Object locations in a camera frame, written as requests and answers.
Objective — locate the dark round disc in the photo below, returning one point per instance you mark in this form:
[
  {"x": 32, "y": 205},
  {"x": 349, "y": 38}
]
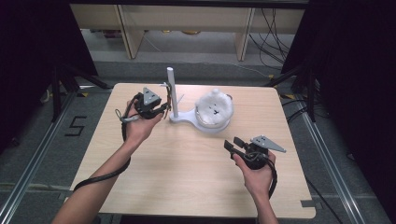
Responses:
[{"x": 230, "y": 96}]

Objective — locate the aluminium floor rail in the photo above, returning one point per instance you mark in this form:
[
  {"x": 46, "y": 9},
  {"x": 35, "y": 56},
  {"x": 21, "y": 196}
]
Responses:
[
  {"x": 330, "y": 165},
  {"x": 31, "y": 165}
]

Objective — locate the white fluffy plush pouch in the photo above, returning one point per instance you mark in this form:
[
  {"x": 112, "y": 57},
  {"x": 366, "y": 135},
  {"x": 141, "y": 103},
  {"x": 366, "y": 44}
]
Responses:
[{"x": 214, "y": 107}]

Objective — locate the beige wooden desk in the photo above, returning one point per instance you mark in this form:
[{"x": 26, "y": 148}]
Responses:
[{"x": 186, "y": 18}]

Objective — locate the person's left hand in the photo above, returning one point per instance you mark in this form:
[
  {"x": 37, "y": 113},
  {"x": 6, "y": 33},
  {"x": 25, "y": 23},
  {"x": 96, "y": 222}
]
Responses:
[{"x": 137, "y": 127}]

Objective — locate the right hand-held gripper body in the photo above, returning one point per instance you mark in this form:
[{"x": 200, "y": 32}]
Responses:
[{"x": 257, "y": 154}]

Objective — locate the white hanger stand with tray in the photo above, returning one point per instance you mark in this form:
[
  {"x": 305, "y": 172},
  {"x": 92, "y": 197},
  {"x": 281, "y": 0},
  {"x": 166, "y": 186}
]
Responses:
[{"x": 186, "y": 117}]

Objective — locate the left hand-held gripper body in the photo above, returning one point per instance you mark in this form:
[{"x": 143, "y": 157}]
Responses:
[{"x": 146, "y": 104}]

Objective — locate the person's right hand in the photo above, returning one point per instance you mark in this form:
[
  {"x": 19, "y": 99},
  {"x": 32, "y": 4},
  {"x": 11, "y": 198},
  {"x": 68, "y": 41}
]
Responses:
[{"x": 258, "y": 180}]

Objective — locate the black curtain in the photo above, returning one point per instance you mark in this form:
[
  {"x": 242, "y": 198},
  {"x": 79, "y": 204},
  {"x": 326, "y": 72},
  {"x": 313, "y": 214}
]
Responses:
[
  {"x": 34, "y": 62},
  {"x": 355, "y": 77}
]

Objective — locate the silver metal bowl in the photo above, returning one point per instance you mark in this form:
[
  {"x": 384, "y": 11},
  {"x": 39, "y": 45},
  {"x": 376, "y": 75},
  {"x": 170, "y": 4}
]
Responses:
[{"x": 211, "y": 125}]

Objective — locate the black metal stand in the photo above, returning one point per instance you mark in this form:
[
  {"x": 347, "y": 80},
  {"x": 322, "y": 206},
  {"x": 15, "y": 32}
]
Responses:
[
  {"x": 56, "y": 93},
  {"x": 310, "y": 93}
]

